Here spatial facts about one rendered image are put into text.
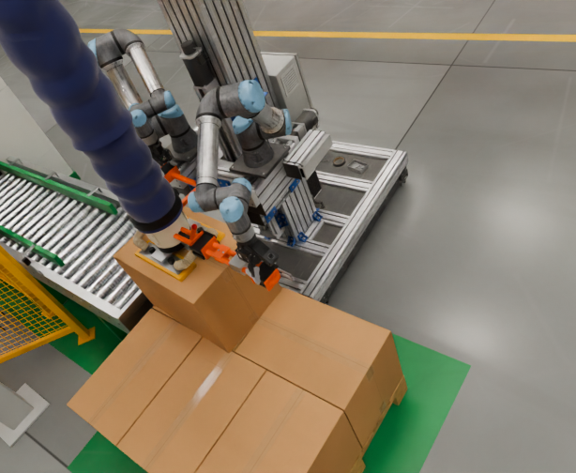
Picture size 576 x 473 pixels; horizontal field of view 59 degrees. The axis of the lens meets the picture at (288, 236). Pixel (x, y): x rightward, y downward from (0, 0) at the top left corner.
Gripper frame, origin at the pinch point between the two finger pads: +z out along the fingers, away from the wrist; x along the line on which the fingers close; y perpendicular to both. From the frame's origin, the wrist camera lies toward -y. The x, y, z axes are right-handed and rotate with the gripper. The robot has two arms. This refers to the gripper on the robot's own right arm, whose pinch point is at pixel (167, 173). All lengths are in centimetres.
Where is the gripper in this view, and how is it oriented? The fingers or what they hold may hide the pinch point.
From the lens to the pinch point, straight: 260.7
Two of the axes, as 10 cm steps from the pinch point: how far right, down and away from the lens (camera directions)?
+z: 2.9, 6.7, 6.9
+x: 6.0, -6.8, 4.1
